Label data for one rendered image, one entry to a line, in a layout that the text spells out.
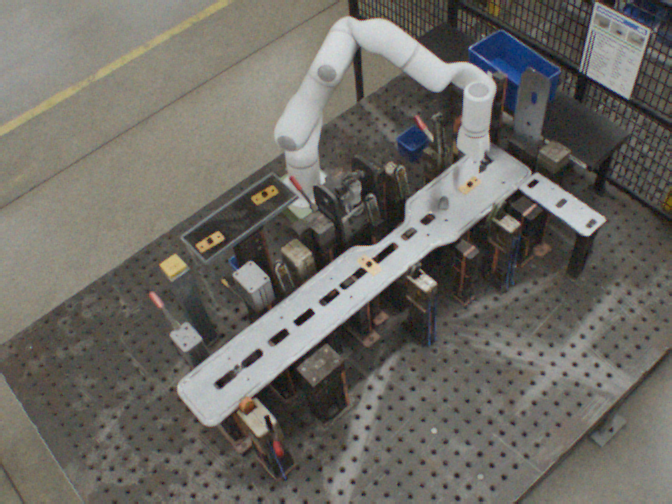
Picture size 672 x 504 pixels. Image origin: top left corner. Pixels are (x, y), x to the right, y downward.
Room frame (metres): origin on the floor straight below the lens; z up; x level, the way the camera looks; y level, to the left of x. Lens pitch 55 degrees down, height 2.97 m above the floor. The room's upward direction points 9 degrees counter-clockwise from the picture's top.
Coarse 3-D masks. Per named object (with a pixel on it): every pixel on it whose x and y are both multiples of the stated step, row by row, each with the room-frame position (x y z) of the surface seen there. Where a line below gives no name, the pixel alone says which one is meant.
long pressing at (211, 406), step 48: (432, 192) 1.58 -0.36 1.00; (480, 192) 1.55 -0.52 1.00; (384, 240) 1.41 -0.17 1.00; (432, 240) 1.39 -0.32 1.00; (336, 288) 1.26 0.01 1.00; (384, 288) 1.24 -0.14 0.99; (240, 336) 1.14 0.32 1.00; (288, 336) 1.12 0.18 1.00; (192, 384) 1.00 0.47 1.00; (240, 384) 0.98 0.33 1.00
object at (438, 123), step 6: (438, 114) 1.73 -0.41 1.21; (432, 120) 1.71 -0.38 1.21; (438, 120) 1.71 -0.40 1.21; (444, 120) 1.70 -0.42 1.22; (432, 126) 1.71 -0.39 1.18; (438, 126) 1.72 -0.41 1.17; (444, 126) 1.69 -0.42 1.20; (432, 132) 1.71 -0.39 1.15; (438, 132) 1.71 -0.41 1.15; (444, 132) 1.71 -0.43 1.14; (438, 138) 1.70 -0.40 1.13; (444, 138) 1.71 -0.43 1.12; (438, 144) 1.69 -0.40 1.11; (444, 144) 1.71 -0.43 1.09; (438, 150) 1.69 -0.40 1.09; (444, 150) 1.70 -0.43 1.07
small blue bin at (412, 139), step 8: (416, 128) 2.10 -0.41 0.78; (400, 136) 2.07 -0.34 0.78; (408, 136) 2.09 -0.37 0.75; (416, 136) 2.09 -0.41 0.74; (424, 136) 2.06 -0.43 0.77; (400, 144) 2.03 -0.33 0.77; (408, 144) 2.09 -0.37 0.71; (416, 144) 2.08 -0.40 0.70; (424, 144) 2.02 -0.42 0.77; (400, 152) 2.04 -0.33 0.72; (408, 152) 2.00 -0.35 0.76; (416, 152) 1.99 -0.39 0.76; (408, 160) 2.00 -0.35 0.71; (416, 160) 2.00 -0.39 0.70
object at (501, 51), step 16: (496, 32) 2.15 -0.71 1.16; (480, 48) 2.12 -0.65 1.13; (496, 48) 2.16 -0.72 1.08; (512, 48) 2.11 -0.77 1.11; (528, 48) 2.04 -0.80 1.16; (480, 64) 2.03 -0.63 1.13; (496, 64) 2.12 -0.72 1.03; (512, 64) 2.10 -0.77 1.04; (528, 64) 2.03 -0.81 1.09; (544, 64) 1.97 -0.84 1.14; (512, 80) 1.89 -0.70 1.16; (512, 96) 1.89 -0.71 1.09
